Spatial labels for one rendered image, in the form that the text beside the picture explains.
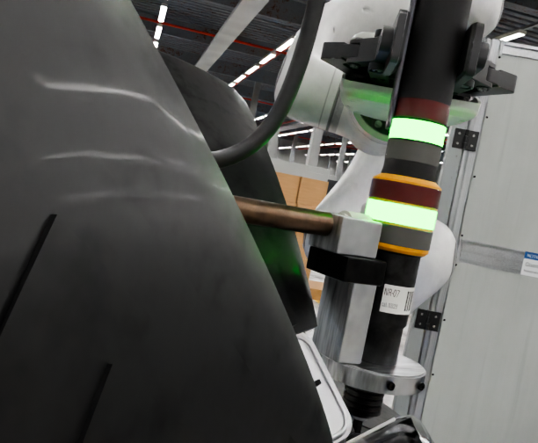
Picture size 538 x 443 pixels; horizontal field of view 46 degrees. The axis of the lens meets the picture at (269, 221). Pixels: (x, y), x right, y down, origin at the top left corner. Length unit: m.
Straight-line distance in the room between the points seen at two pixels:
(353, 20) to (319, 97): 0.12
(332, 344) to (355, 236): 0.07
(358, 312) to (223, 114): 0.18
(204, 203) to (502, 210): 2.15
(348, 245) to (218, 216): 0.22
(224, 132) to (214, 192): 0.29
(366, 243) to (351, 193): 0.59
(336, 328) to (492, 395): 2.00
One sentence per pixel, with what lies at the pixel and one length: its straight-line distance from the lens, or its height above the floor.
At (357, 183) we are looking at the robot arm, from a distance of 0.97.
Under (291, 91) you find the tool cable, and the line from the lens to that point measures 0.35.
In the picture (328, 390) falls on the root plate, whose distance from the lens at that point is 0.37.
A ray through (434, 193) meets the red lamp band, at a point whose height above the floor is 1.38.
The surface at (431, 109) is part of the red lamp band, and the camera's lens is 0.40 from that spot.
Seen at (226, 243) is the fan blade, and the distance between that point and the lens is 0.16.
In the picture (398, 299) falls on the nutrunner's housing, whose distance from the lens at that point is 0.40.
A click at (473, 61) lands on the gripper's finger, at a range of 0.40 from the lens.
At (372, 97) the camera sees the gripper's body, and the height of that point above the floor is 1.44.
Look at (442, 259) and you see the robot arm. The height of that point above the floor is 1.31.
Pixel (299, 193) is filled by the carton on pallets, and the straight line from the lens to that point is 8.47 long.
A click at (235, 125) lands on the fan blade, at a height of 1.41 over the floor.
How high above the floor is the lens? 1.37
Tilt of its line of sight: 3 degrees down
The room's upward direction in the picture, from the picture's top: 11 degrees clockwise
